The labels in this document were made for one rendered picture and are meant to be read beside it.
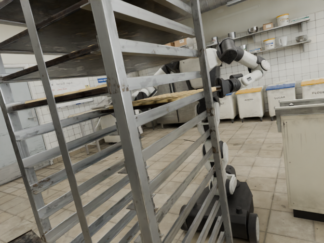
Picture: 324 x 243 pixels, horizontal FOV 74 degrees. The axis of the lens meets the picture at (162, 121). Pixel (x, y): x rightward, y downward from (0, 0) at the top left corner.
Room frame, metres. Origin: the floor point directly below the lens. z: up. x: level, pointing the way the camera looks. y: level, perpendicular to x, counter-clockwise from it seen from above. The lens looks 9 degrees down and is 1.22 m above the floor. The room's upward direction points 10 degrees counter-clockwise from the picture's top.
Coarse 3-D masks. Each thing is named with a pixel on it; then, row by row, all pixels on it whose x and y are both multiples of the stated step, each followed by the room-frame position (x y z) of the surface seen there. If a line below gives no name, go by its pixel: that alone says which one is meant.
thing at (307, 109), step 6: (276, 108) 1.57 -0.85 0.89; (282, 108) 1.55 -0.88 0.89; (288, 108) 1.53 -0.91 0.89; (294, 108) 1.51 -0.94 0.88; (300, 108) 1.49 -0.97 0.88; (306, 108) 1.47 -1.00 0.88; (312, 108) 1.44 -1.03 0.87; (318, 108) 1.43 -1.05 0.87; (276, 114) 1.58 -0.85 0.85; (282, 114) 1.55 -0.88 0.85; (288, 114) 1.53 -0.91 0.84; (294, 114) 1.51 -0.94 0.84
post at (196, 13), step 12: (192, 0) 0.98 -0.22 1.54; (192, 12) 0.99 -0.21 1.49; (204, 48) 0.98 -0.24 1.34; (204, 60) 0.98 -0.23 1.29; (204, 72) 0.98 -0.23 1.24; (204, 84) 0.98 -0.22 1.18; (204, 96) 0.99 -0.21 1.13; (216, 132) 0.98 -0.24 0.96; (216, 144) 0.98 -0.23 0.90; (216, 156) 0.98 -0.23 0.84; (216, 168) 0.98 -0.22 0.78; (228, 216) 0.98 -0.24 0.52; (228, 228) 0.98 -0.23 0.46; (228, 240) 0.98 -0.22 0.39
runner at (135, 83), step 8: (184, 72) 0.82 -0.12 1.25; (192, 72) 0.90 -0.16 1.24; (200, 72) 0.98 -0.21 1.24; (128, 80) 0.52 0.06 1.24; (136, 80) 0.55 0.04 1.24; (144, 80) 0.58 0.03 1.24; (152, 80) 0.62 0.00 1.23; (160, 80) 0.66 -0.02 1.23; (168, 80) 0.70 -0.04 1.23; (176, 80) 0.76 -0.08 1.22; (184, 80) 0.81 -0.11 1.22; (136, 88) 0.55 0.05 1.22
